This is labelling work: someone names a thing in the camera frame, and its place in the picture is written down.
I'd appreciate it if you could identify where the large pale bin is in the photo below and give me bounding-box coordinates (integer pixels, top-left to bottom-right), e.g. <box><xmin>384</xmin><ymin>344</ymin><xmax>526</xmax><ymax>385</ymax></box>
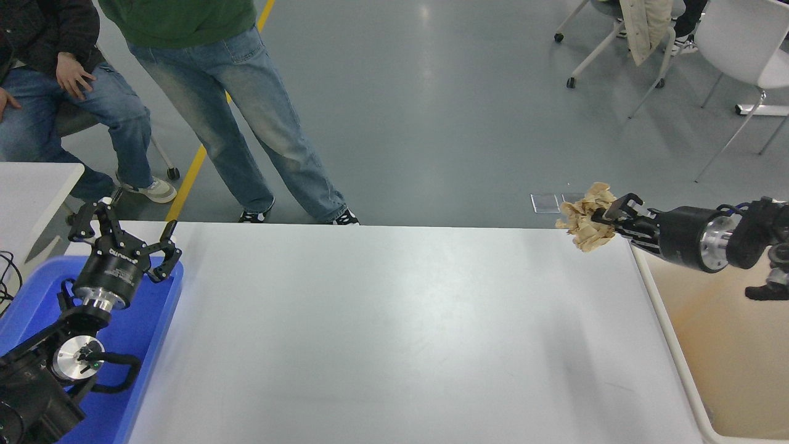
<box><xmin>629</xmin><ymin>228</ymin><xmax>789</xmax><ymax>444</ymax></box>

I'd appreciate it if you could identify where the seated person's right hand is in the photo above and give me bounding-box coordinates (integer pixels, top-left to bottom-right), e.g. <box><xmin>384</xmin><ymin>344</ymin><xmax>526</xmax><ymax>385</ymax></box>
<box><xmin>0</xmin><ymin>87</ymin><xmax>22</xmax><ymax>121</ymax></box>

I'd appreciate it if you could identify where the seated person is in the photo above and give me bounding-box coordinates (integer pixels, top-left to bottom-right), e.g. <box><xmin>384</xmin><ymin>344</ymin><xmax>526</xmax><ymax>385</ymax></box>
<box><xmin>0</xmin><ymin>0</ymin><xmax>178</xmax><ymax>205</ymax></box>

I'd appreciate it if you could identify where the grey office chair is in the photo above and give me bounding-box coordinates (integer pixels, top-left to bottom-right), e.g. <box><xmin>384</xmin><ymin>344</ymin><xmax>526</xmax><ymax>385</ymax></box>
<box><xmin>54</xmin><ymin>99</ymin><xmax>181</xmax><ymax>207</ymax></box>

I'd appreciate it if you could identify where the seated person's left hand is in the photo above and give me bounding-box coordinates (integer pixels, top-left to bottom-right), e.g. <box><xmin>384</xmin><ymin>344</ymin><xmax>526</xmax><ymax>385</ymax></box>
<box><xmin>55</xmin><ymin>51</ymin><xmax>97</xmax><ymax>101</ymax></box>

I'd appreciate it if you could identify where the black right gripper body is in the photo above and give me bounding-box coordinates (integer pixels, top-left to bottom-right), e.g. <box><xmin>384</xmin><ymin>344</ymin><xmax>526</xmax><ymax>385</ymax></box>
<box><xmin>653</xmin><ymin>207</ymin><xmax>719</xmax><ymax>273</ymax></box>

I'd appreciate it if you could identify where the standing person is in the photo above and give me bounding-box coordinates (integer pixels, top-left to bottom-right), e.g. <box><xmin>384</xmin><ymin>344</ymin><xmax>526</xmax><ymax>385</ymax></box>
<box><xmin>99</xmin><ymin>0</ymin><xmax>361</xmax><ymax>226</ymax></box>

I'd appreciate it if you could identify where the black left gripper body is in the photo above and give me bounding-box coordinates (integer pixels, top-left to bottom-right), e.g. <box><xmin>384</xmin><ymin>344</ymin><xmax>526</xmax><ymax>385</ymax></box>
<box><xmin>72</xmin><ymin>244</ymin><xmax>152</xmax><ymax>308</ymax></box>

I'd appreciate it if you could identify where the white furniture base bar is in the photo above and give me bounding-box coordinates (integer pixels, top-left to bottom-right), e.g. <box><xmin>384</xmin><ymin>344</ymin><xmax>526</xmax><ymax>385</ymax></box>
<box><xmin>734</xmin><ymin>104</ymin><xmax>789</xmax><ymax>118</ymax></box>

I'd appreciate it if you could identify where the white rolling chair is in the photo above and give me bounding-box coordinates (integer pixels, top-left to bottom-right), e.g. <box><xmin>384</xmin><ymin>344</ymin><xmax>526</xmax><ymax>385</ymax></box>
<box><xmin>554</xmin><ymin>0</ymin><xmax>707</xmax><ymax>90</ymax></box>

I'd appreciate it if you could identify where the black cable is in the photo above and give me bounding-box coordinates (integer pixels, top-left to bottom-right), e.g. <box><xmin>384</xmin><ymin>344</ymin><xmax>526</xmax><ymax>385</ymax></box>
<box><xmin>0</xmin><ymin>250</ymin><xmax>24</xmax><ymax>316</ymax></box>

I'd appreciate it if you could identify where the person with white shoes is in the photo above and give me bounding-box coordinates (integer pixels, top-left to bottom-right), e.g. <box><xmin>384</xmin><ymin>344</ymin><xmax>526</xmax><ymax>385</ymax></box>
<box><xmin>615</xmin><ymin>0</ymin><xmax>709</xmax><ymax>56</ymax></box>

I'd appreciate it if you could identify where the beige coat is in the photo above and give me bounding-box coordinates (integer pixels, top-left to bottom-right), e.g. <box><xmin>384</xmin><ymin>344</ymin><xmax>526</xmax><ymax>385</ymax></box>
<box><xmin>618</xmin><ymin>0</ymin><xmax>676</xmax><ymax>67</ymax></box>

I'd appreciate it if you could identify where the blue plastic tray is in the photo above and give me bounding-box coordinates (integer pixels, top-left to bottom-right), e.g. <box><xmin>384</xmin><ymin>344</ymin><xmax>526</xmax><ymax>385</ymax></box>
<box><xmin>0</xmin><ymin>256</ymin><xmax>184</xmax><ymax>444</ymax></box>

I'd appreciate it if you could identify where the tan paper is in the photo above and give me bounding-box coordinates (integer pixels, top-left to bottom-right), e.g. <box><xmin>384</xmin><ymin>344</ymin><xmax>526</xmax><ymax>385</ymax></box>
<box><xmin>555</xmin><ymin>182</ymin><xmax>618</xmax><ymax>253</ymax></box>

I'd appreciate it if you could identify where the white plastic chair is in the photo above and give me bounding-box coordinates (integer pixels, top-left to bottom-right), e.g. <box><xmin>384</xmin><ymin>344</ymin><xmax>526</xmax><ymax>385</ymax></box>
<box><xmin>628</xmin><ymin>0</ymin><xmax>789</xmax><ymax>183</ymax></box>

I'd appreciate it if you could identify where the white side table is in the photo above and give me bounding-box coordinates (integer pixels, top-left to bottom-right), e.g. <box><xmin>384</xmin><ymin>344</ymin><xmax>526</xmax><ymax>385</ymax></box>
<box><xmin>0</xmin><ymin>163</ymin><xmax>85</xmax><ymax>287</ymax></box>

